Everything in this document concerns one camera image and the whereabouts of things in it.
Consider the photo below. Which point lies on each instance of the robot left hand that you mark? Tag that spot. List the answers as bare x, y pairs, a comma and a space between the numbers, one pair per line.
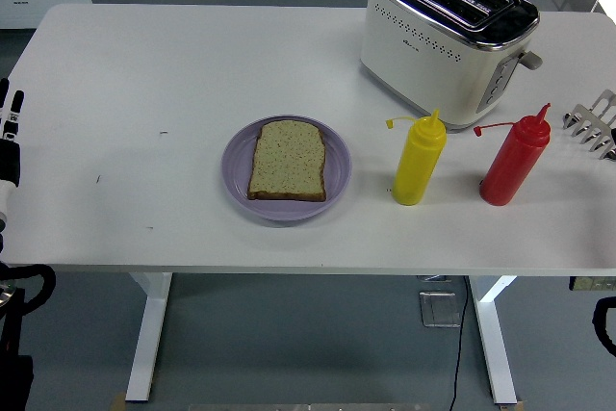
8, 161

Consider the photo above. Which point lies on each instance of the red squeeze bottle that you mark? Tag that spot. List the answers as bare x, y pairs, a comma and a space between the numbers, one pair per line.
512, 165

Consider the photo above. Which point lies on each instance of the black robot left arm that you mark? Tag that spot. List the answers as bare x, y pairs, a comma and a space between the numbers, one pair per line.
9, 334

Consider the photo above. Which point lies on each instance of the speckled bread slice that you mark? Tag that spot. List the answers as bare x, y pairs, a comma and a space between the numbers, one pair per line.
289, 161

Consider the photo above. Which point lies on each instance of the silver metal toast rack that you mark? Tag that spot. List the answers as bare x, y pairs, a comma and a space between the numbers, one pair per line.
589, 120

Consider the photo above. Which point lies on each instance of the yellow squeeze bottle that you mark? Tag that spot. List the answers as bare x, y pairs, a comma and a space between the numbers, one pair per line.
418, 165

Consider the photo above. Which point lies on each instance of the white two-slot toaster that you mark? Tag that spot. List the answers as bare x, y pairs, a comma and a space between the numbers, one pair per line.
423, 59

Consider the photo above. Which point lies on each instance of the white table leg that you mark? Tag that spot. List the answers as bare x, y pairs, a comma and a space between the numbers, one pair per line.
149, 334
493, 343

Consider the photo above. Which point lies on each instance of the purple round plate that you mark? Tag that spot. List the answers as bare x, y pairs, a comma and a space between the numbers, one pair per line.
236, 180

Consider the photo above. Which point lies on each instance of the clear plastic floor cover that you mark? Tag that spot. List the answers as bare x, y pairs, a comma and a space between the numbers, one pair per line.
439, 310

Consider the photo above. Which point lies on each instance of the brown cardboard pad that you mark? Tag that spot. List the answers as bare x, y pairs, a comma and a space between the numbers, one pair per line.
510, 407

